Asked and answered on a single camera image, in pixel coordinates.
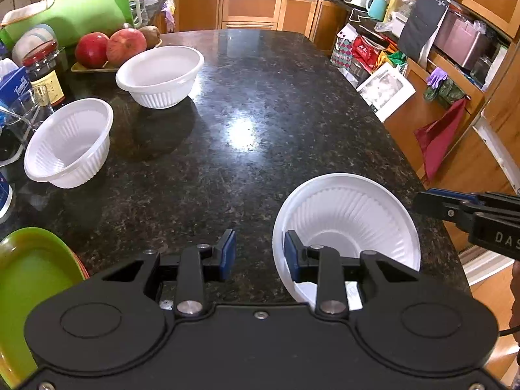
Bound purple gloves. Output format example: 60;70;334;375
426;67;448;90

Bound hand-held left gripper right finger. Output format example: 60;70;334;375
284;229;421;319

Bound kiwi fruit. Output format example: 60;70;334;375
138;25;162;49

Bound clear glass cup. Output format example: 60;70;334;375
0;85;55;167

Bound white windowed box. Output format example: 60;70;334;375
357;62;416;123

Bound white ribbed plastic bowl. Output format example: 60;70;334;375
116;46;205;110
272;173;421;309
23;98;114;189

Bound pink appliance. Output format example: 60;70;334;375
434;8;492;70

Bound fruit tray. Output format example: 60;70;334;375
71;38;163;74

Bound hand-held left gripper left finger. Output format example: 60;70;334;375
101;229;236;318

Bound wooden base cabinets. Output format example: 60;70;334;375
160;0;350;55

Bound white cloth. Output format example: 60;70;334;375
2;0;74;27

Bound person's right forearm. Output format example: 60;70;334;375
511;260;520;374

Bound green cutting board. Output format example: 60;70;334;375
0;0;135;49

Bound dark red apple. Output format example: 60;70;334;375
75;32;110;70

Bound dark sauce jar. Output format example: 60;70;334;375
22;40;68;110

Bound red cloth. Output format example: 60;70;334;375
414;97;467;183

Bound green plastic plate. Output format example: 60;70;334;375
0;227;88;388

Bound plastic oil bottle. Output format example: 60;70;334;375
384;0;419;23

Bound orange plastic plate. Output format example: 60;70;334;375
73;252;90;282

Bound pale red apple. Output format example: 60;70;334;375
106;28;148;66

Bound blue tissue pack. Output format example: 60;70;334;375
0;59;33;110

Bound blue paper cup white lid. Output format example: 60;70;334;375
0;171;15;224

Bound dark apron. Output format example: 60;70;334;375
398;0;460;63

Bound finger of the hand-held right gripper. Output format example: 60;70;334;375
428;189;520;212
414;191;479;228

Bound teal mug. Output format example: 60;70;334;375
366;0;388;21

